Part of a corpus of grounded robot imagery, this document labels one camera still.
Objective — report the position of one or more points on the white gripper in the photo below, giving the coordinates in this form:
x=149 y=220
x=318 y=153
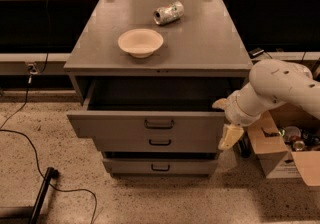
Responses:
x=235 y=110

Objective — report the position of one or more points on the grey top drawer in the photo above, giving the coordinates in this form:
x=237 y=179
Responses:
x=121 y=107

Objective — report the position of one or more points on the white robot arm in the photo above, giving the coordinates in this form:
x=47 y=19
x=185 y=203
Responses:
x=272 y=83

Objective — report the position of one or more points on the open cardboard box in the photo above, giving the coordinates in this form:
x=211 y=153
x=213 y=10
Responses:
x=276 y=157

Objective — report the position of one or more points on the grey metal drawer cabinet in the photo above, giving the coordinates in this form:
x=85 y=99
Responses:
x=202 y=43

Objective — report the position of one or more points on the grey bottom drawer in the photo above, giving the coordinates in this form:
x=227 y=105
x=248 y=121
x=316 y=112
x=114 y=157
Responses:
x=159 y=166

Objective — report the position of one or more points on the black flat object beside cabinet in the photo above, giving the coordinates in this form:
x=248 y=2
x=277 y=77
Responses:
x=244 y=148

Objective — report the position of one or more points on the small black power adapter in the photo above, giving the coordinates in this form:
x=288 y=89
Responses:
x=255 y=52

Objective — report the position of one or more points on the white paper bowl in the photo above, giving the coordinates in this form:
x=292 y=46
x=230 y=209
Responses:
x=140 y=43

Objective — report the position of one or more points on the crushed silver soda can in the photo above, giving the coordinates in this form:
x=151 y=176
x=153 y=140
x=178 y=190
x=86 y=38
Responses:
x=170 y=13

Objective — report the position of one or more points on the black metal stand leg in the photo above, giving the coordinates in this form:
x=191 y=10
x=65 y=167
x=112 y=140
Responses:
x=50 y=174

